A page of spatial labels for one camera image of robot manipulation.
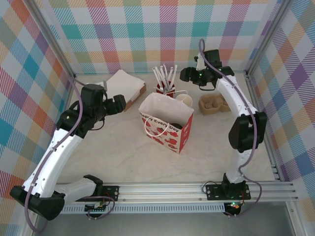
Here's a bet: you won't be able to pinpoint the brown pulp cup carrier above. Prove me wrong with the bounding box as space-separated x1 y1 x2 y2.
198 94 230 110

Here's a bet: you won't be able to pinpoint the stack of pulp cup carriers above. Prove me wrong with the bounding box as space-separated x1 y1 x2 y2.
199 102 231 116

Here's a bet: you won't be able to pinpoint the white gift bag red flowers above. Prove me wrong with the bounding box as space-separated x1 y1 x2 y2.
138 89 194 155

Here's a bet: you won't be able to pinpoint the paper cup white inside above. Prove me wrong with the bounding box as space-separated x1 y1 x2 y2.
175 94 193 109

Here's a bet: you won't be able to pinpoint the brown cardboard napkin tray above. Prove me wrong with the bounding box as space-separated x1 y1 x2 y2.
123 83 146 113

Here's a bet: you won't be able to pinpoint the stack of white napkins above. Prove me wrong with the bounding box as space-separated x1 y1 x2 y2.
104 69 145 101

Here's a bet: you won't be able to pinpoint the red straw holder cup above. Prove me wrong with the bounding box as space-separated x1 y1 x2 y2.
156 83 176 95

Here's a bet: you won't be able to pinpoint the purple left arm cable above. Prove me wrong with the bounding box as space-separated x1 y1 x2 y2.
24 77 116 234

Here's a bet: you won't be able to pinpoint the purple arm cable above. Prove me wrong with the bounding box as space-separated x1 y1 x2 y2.
198 38 262 218
24 77 116 234

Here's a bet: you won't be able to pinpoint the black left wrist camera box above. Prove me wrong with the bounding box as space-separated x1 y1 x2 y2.
80 82 108 106

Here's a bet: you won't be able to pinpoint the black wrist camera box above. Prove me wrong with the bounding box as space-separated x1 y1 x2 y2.
80 82 108 106
195 50 221 71

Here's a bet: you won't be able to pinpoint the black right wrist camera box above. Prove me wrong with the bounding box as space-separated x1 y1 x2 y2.
195 50 221 71

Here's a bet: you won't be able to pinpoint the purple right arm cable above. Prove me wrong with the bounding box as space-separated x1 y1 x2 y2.
198 38 262 218

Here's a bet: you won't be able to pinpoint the aluminium side rail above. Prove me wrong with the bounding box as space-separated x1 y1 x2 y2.
59 73 77 116
246 71 283 182

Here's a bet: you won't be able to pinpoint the aluminium frame post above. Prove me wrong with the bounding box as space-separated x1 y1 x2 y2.
28 0 77 78
245 0 295 77

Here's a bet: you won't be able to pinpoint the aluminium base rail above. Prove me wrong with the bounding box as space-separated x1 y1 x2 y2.
55 181 297 204

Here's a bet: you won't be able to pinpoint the slotted grey cable duct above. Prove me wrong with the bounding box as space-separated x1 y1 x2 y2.
61 205 226 214

